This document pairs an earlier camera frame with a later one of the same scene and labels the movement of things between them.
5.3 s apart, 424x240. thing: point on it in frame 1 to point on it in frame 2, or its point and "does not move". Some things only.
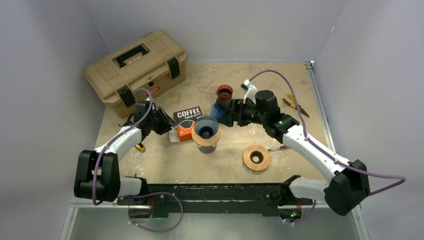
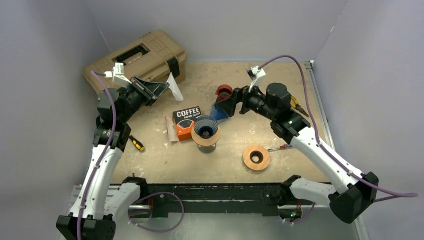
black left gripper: (166, 122) to (150, 91)
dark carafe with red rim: (224, 93) does not move
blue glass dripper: (216, 111) does not move
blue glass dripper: (206, 126) does not move
